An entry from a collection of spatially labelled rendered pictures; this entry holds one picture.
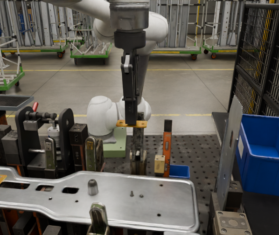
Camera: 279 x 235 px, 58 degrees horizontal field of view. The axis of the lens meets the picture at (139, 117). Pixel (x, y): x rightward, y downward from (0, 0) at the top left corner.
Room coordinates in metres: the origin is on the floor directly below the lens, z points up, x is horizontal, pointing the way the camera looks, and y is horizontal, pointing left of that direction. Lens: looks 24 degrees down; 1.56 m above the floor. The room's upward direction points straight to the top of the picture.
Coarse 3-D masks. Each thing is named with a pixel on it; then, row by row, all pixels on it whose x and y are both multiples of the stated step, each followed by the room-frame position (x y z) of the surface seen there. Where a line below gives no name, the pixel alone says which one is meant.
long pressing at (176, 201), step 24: (0, 168) 0.77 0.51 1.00; (0, 192) 0.64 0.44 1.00; (24, 192) 0.64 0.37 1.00; (48, 192) 0.64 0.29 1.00; (120, 192) 0.64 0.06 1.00; (144, 192) 0.64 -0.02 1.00; (168, 192) 0.64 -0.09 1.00; (192, 192) 0.64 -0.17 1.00; (48, 216) 0.55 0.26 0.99; (72, 216) 0.54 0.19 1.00; (120, 216) 0.54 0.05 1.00; (144, 216) 0.54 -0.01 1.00; (168, 216) 0.54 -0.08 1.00; (192, 216) 0.54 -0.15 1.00
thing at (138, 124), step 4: (120, 120) 0.64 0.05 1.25; (124, 120) 0.64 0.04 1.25; (116, 124) 0.62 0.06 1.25; (120, 124) 0.62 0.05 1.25; (124, 124) 0.62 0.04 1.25; (128, 124) 0.62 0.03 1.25; (132, 124) 0.62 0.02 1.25; (136, 124) 0.62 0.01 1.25; (140, 124) 0.62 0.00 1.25; (144, 124) 0.62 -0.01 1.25
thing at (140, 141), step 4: (140, 112) 0.79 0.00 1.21; (140, 116) 0.76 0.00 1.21; (140, 120) 0.75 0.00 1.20; (136, 128) 0.78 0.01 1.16; (140, 128) 0.78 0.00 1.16; (136, 132) 0.78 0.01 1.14; (140, 132) 0.78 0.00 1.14; (136, 136) 0.78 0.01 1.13; (140, 136) 0.77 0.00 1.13; (136, 140) 0.77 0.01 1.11; (140, 140) 0.77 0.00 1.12; (136, 144) 0.77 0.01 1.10; (140, 144) 0.76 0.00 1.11; (140, 148) 0.76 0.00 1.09; (140, 152) 0.76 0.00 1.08; (140, 156) 0.75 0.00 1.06; (140, 160) 0.75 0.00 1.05
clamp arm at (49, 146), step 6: (48, 138) 0.80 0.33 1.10; (48, 144) 0.80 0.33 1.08; (54, 144) 0.80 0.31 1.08; (48, 150) 0.79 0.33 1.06; (54, 150) 0.80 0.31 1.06; (48, 156) 0.79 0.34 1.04; (54, 156) 0.79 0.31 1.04; (48, 162) 0.79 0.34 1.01; (54, 162) 0.78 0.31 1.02; (48, 168) 0.78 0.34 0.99; (54, 168) 0.78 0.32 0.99
